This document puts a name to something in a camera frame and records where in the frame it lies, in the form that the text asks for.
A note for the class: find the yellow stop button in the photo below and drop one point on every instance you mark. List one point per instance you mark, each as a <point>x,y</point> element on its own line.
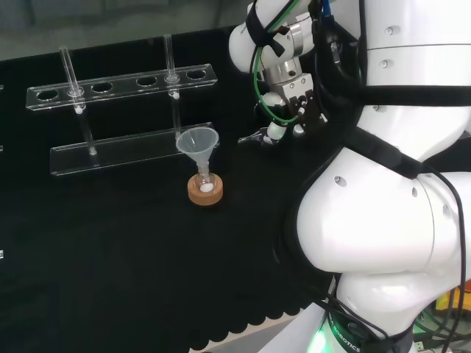
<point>447,299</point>

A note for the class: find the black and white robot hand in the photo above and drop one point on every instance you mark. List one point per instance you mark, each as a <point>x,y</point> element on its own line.
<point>294,92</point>

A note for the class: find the black bench cloth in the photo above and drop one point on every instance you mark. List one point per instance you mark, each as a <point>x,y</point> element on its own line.
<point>110,239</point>

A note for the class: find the small round-bottom glass flask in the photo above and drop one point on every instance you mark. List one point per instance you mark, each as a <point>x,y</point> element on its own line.
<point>206,187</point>

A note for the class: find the pale board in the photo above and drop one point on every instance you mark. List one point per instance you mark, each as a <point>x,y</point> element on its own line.
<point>272,331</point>

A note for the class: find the clear plastic funnel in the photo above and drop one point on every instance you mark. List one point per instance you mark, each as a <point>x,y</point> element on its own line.
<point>195,141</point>

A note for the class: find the clear funnel stand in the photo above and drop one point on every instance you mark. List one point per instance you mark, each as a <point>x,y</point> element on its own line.
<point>121,150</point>

